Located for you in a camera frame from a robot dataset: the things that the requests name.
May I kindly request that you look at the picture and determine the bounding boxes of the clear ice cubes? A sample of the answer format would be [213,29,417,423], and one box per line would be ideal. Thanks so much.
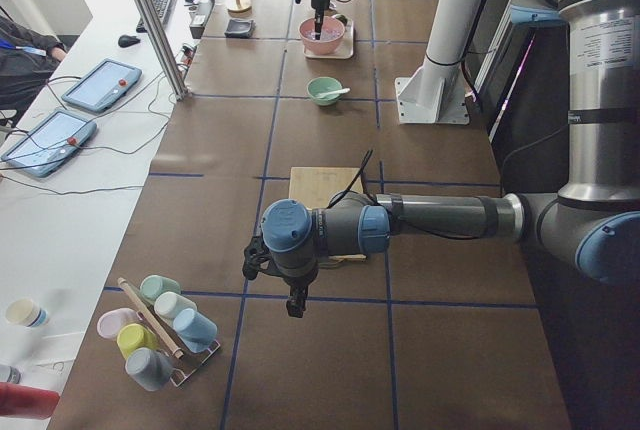
[304,28,344,42]

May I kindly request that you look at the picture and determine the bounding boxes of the white plastic spoon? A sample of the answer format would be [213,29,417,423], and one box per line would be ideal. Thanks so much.
[310,87,351,99]

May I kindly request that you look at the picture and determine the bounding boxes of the pink bowl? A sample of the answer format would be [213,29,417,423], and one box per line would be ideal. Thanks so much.
[298,17,346,55]

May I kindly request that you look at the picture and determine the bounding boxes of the mint green bowl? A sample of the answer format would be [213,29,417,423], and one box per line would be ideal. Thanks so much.
[306,76,343,106]

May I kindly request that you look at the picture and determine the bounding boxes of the green avocado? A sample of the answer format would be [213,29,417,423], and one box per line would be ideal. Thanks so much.
[333,14,348,25]

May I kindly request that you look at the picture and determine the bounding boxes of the cream plastic tray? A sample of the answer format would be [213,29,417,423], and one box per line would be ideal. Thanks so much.
[302,19,354,59]

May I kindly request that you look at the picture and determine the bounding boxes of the dark folded cloth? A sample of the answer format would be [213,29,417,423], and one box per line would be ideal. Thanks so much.
[224,18,255,39]

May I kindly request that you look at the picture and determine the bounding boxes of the wooden cutting board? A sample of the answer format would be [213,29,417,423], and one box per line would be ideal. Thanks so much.
[288,167,367,269]

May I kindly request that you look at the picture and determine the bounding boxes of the light blue cup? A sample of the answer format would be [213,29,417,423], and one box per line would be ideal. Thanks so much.
[172,308,218,353]

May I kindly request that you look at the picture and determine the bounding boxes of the white cup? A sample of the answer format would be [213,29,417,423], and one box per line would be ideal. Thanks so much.
[154,291,197,324]

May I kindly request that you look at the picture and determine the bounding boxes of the mint green cup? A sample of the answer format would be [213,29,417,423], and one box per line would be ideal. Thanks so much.
[139,274,182,304]

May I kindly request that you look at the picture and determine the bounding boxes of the wooden rack rod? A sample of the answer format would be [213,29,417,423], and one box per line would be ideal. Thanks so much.
[117,277,185,359]

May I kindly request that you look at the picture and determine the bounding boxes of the yellow cup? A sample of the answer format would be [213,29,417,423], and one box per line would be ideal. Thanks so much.
[116,323,159,359]

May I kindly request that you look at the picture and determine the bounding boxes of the grey cup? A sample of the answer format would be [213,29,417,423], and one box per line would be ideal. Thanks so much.
[125,347,174,392]

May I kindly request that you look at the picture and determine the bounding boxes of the black keyboard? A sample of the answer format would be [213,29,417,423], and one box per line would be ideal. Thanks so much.
[152,0,176,26]

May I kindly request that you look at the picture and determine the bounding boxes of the pink cup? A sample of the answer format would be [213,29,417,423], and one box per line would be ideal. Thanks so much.
[96,307,141,340]

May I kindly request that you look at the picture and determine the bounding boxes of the black computer mouse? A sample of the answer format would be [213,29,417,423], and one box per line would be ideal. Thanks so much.
[117,35,141,48]

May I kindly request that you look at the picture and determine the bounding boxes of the far blue tablet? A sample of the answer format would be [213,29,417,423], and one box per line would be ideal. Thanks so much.
[62,59,142,114]

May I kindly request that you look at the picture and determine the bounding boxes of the blue tablet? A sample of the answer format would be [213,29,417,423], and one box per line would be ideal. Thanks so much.
[62,59,142,114]
[1,107,97,178]

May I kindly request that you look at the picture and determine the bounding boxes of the near blue tablet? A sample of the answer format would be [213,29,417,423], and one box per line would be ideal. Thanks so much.
[1,107,97,178]

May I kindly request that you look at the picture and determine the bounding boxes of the paper cup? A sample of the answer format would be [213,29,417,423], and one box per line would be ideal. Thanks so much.
[5,298,49,328]

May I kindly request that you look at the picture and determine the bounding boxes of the red bottle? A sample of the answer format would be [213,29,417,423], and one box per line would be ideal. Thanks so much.
[1,382,60,420]

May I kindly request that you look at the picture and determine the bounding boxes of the white wire cup rack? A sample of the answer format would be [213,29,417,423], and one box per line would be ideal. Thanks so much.
[170,340,221,387]

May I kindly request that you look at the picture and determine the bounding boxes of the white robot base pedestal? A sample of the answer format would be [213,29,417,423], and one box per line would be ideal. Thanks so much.
[395,0,482,125]

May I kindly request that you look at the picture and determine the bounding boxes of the aluminium frame post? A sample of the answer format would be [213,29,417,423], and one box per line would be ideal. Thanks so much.
[134,0,189,101]

